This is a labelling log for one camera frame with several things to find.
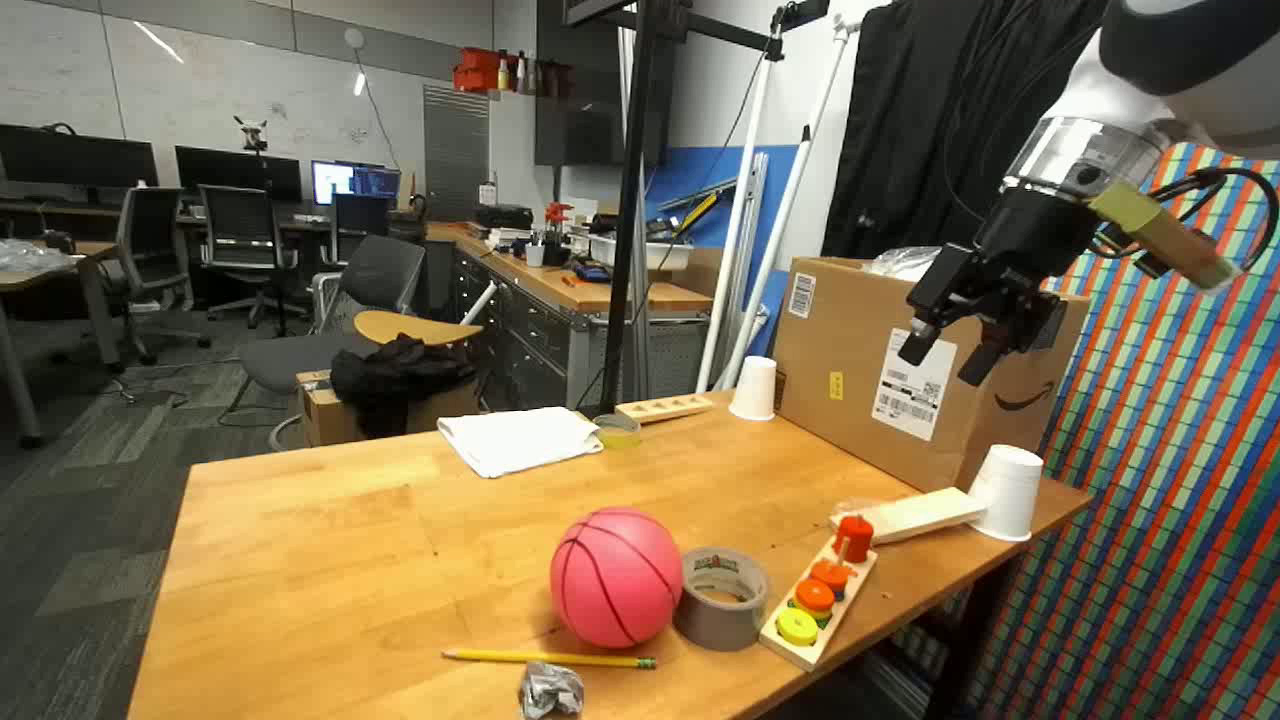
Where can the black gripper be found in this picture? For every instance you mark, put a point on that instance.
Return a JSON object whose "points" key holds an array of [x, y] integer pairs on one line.
{"points": [[998, 278]]}

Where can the pink rubber ball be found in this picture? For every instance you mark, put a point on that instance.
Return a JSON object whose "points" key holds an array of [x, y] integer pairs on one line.
{"points": [[617, 578]]}

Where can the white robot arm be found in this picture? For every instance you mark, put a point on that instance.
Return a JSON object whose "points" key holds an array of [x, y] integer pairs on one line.
{"points": [[1206, 65]]}

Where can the crumpled foil ball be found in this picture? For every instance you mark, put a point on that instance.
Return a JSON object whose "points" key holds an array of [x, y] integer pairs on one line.
{"points": [[549, 694]]}

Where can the cardboard amazon box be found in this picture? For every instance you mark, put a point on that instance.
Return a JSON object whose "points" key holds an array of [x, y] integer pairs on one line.
{"points": [[845, 383]]}

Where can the white paper cup near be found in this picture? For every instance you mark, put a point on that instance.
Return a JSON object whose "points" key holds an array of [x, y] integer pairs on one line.
{"points": [[1006, 486]]}

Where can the white paper cup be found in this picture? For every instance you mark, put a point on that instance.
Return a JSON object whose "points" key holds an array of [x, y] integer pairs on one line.
{"points": [[758, 390], [1006, 486]]}

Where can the white rectangular block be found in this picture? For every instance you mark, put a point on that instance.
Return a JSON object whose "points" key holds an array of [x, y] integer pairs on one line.
{"points": [[920, 514]]}

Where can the white paper cup far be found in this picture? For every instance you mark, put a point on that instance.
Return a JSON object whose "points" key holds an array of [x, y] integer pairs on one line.
{"points": [[758, 390]]}

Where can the red cylinder block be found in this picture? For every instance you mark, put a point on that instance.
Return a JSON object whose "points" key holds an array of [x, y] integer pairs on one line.
{"points": [[855, 538]]}

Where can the black curtain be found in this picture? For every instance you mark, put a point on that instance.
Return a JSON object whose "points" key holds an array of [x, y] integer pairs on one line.
{"points": [[940, 102]]}

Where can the wooden strip with holes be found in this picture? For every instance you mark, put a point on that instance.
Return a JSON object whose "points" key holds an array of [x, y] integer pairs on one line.
{"points": [[660, 410]]}

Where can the colorful woven cloth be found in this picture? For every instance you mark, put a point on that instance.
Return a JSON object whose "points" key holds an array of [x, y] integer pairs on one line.
{"points": [[1162, 598]]}

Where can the black vertical pole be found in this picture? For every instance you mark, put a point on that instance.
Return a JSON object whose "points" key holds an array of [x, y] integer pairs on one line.
{"points": [[655, 22]]}

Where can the yellow pencil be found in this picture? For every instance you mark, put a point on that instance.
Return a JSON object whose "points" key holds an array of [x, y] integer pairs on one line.
{"points": [[549, 658]]}

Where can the round wooden stool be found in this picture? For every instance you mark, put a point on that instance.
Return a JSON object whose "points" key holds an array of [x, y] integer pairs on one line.
{"points": [[384, 327]]}

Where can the black office chair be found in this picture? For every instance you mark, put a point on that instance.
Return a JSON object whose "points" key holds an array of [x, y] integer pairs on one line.
{"points": [[242, 241]]}

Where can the grey duct tape roll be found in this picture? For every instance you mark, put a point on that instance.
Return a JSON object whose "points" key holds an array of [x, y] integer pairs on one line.
{"points": [[721, 601]]}

